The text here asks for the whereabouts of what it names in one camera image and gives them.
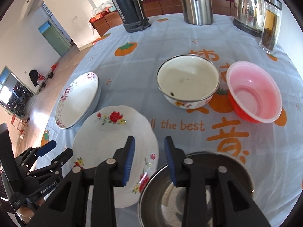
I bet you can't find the purple floral rimmed plate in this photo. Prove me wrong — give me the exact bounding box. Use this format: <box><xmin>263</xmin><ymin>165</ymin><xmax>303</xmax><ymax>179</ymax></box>
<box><xmin>64</xmin><ymin>76</ymin><xmax>102</xmax><ymax>130</ymax></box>
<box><xmin>55</xmin><ymin>72</ymin><xmax>99</xmax><ymax>129</ymax></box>

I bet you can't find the pink plastic bowl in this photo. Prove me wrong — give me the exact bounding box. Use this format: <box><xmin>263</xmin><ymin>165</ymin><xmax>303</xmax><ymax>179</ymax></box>
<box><xmin>226</xmin><ymin>61</ymin><xmax>283</xmax><ymax>124</ymax></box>

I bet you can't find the persimmon printed tablecloth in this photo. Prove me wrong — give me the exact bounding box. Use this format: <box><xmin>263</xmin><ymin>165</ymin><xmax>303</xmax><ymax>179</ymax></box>
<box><xmin>40</xmin><ymin>14</ymin><xmax>303</xmax><ymax>227</ymax></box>

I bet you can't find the window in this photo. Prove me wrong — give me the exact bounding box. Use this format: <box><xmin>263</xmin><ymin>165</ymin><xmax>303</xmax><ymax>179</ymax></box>
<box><xmin>0</xmin><ymin>66</ymin><xmax>36</xmax><ymax>116</ymax></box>

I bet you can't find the person's left hand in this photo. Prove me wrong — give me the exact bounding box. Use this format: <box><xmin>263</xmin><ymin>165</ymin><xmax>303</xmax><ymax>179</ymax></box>
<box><xmin>15</xmin><ymin>206</ymin><xmax>38</xmax><ymax>224</ymax></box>

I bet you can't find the white enamel bowl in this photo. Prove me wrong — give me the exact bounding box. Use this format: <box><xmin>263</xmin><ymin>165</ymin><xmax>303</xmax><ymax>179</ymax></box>
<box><xmin>156</xmin><ymin>55</ymin><xmax>220</xmax><ymax>110</ymax></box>

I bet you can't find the black thermos jug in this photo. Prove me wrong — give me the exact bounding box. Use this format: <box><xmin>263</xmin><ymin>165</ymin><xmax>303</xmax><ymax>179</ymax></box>
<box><xmin>102</xmin><ymin>0</ymin><xmax>152</xmax><ymax>33</ymax></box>

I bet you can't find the red folding stool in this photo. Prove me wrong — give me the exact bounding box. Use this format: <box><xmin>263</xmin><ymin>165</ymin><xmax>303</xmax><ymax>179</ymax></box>
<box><xmin>11</xmin><ymin>115</ymin><xmax>30</xmax><ymax>138</ymax></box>

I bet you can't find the green door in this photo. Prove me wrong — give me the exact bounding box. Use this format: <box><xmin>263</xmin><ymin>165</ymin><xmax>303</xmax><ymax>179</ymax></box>
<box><xmin>38</xmin><ymin>21</ymin><xmax>70</xmax><ymax>57</ymax></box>

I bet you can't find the stainless steel carafe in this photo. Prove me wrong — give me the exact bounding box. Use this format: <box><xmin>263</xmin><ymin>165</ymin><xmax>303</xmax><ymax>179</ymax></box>
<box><xmin>177</xmin><ymin>0</ymin><xmax>215</xmax><ymax>26</ymax></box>

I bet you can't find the brown wooden cabinet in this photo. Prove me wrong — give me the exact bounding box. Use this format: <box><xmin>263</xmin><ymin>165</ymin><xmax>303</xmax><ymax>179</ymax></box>
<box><xmin>89</xmin><ymin>0</ymin><xmax>235</xmax><ymax>37</ymax></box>

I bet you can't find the stainless steel bowl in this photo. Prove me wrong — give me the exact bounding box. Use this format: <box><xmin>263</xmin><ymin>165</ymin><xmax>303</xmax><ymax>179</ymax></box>
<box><xmin>138</xmin><ymin>151</ymin><xmax>255</xmax><ymax>227</ymax></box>

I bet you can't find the black chair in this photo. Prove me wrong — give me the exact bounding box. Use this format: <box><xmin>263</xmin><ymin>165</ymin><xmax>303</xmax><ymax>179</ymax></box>
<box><xmin>29</xmin><ymin>69</ymin><xmax>42</xmax><ymax>88</ymax></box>

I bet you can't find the glass tea bottle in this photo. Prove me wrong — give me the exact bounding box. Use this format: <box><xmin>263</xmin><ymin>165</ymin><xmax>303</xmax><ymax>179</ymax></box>
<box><xmin>259</xmin><ymin>0</ymin><xmax>283</xmax><ymax>55</ymax></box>

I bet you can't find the red gift box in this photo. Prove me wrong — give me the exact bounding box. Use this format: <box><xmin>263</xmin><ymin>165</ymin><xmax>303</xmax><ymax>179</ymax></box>
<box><xmin>91</xmin><ymin>13</ymin><xmax>107</xmax><ymax>22</ymax></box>

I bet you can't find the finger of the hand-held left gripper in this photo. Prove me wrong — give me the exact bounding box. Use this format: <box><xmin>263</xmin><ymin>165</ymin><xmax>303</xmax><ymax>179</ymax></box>
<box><xmin>15</xmin><ymin>140</ymin><xmax>57</xmax><ymax>172</ymax></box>
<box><xmin>26</xmin><ymin>148</ymin><xmax>74</xmax><ymax>182</ymax></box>

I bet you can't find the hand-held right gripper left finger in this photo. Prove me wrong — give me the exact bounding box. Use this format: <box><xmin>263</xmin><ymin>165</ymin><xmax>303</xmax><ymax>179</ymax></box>
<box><xmin>27</xmin><ymin>136</ymin><xmax>136</xmax><ymax>227</ymax></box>

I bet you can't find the white red-flower plate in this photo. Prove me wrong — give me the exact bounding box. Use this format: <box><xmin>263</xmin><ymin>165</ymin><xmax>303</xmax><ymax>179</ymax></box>
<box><xmin>72</xmin><ymin>105</ymin><xmax>159</xmax><ymax>209</ymax></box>

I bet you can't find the stainless steel electric kettle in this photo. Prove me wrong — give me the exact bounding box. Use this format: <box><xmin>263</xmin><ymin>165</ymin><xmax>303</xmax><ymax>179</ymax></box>
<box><xmin>233</xmin><ymin>0</ymin><xmax>266</xmax><ymax>38</ymax></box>

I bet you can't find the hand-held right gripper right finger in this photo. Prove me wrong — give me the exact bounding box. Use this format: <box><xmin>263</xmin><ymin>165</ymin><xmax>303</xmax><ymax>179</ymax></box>
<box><xmin>164</xmin><ymin>136</ymin><xmax>273</xmax><ymax>227</ymax></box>

